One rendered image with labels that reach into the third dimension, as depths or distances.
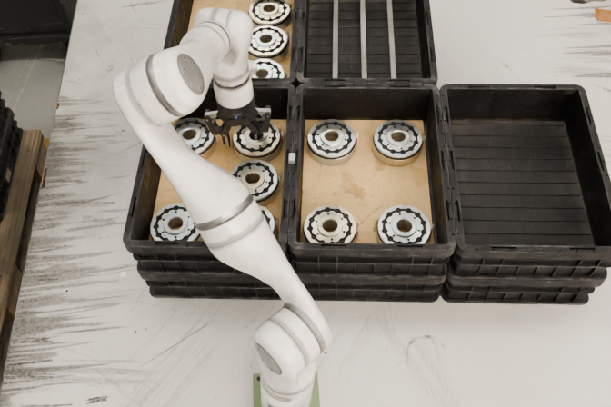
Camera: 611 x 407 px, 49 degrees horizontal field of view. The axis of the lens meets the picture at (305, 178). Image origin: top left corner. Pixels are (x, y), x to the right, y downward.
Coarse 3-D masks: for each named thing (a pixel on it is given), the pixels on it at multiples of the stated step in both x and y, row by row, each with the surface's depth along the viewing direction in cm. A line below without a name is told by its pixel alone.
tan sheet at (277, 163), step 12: (216, 120) 151; (276, 120) 150; (216, 144) 147; (216, 156) 145; (228, 156) 145; (276, 156) 145; (228, 168) 143; (276, 168) 143; (168, 180) 142; (168, 192) 140; (156, 204) 138; (168, 204) 138; (276, 204) 138; (276, 216) 136; (276, 240) 133
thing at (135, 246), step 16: (288, 96) 141; (288, 112) 139; (288, 128) 136; (288, 144) 134; (144, 160) 134; (144, 176) 131; (288, 176) 129; (288, 192) 127; (288, 208) 125; (128, 224) 124; (128, 240) 122; (144, 240) 122
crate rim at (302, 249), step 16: (448, 176) 128; (448, 192) 126; (448, 208) 124; (288, 224) 123; (448, 224) 122; (288, 240) 121; (448, 240) 120; (368, 256) 122; (384, 256) 121; (400, 256) 121; (416, 256) 121; (432, 256) 121; (448, 256) 121
